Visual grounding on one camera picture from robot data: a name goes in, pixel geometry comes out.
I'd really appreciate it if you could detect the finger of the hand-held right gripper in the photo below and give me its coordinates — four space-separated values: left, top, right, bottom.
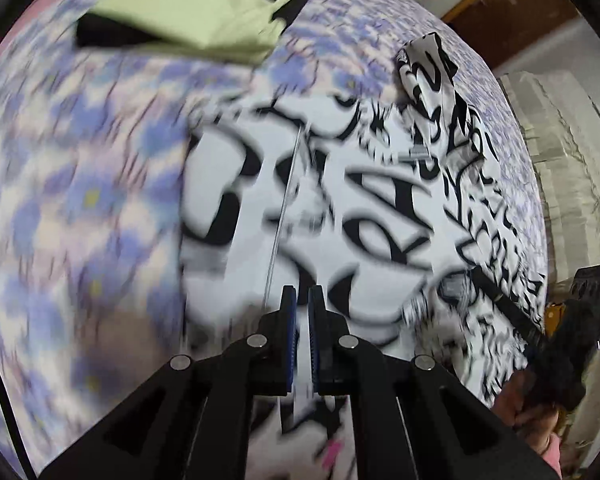
471 266 541 347

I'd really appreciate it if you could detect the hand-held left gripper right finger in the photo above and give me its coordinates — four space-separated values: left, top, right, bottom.
308 285 561 480

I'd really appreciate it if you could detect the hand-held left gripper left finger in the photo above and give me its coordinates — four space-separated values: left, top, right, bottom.
40 285 297 480

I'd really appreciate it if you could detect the white black printed garment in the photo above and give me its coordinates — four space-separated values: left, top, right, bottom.
177 32 548 480

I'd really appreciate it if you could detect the person's right hand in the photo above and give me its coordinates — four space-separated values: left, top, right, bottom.
499 366 562 456

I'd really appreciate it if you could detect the white lace furniture cover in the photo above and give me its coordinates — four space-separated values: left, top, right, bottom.
497 67 600 286

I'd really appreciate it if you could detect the purple floral bed sheet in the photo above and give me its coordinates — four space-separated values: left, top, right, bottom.
0 0 551 480

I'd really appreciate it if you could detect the brown wooden panel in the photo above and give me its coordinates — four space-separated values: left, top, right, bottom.
442 0 581 68

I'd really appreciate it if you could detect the light green garment black trim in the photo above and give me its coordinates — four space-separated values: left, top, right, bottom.
75 0 313 66

